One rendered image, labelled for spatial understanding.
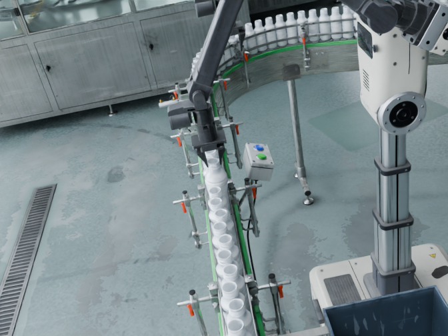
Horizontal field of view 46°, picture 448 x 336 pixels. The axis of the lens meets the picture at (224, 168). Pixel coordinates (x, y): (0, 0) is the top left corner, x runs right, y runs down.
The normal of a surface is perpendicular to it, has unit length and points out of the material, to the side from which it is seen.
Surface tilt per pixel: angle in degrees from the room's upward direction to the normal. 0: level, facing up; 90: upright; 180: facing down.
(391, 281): 90
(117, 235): 0
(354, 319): 90
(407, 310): 90
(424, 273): 0
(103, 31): 90
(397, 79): 101
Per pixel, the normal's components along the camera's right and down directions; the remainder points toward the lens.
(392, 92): 0.14, 0.67
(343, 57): -0.20, 0.56
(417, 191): -0.18, -0.83
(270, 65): 0.27, 0.47
